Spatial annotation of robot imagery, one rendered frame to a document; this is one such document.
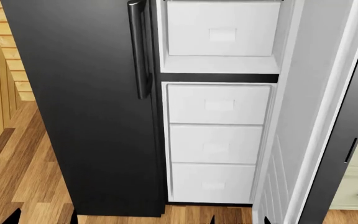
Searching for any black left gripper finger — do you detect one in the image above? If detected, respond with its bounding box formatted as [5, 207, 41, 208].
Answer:
[1, 207, 23, 224]
[70, 205, 79, 224]

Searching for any black closed fridge door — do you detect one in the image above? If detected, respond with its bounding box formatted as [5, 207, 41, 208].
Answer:
[0, 0, 168, 218]

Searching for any open fridge door white lining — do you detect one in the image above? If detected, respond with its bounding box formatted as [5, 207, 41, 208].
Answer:
[251, 0, 358, 224]

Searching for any black fridge divider bar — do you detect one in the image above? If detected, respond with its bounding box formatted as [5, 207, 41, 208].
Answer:
[159, 72, 280, 83]

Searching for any black fridge body white interior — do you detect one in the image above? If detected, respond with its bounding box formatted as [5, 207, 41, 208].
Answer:
[155, 0, 305, 207]

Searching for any large white fridge drawer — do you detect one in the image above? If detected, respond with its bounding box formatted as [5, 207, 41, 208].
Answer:
[166, 0, 282, 58]

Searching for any cream kitchen cabinet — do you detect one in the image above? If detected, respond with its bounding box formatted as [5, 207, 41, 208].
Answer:
[328, 121, 358, 211]

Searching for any black vertical cabinet handle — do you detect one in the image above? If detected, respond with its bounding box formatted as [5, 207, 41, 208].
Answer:
[343, 137, 358, 164]

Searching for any black bar fridge door handle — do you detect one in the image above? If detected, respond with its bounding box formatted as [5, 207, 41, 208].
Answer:
[126, 0, 152, 101]

